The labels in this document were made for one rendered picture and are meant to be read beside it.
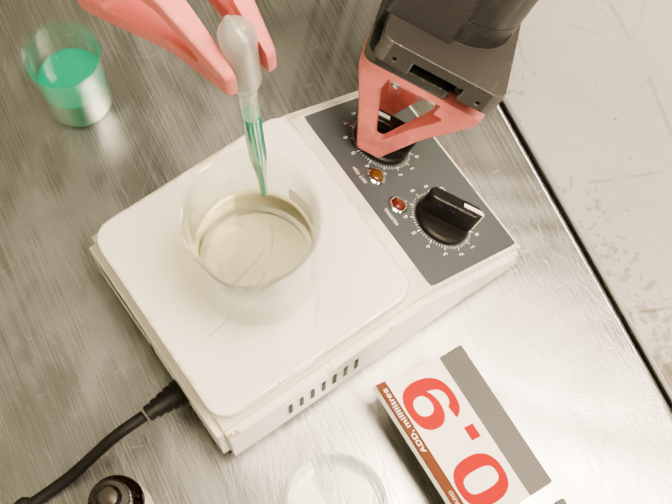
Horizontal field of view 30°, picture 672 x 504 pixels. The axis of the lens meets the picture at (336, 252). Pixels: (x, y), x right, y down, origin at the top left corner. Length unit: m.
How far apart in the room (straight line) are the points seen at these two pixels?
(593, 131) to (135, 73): 0.28
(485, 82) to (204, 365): 0.19
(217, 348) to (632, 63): 0.33
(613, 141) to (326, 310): 0.23
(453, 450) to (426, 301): 0.08
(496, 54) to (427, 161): 0.11
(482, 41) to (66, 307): 0.28
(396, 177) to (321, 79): 0.11
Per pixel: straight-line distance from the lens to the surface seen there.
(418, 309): 0.65
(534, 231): 0.74
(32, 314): 0.73
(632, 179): 0.76
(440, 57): 0.59
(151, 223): 0.64
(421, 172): 0.69
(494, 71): 0.61
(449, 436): 0.68
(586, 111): 0.77
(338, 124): 0.69
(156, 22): 0.43
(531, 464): 0.70
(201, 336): 0.62
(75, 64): 0.75
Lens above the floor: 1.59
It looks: 72 degrees down
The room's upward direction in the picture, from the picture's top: 4 degrees clockwise
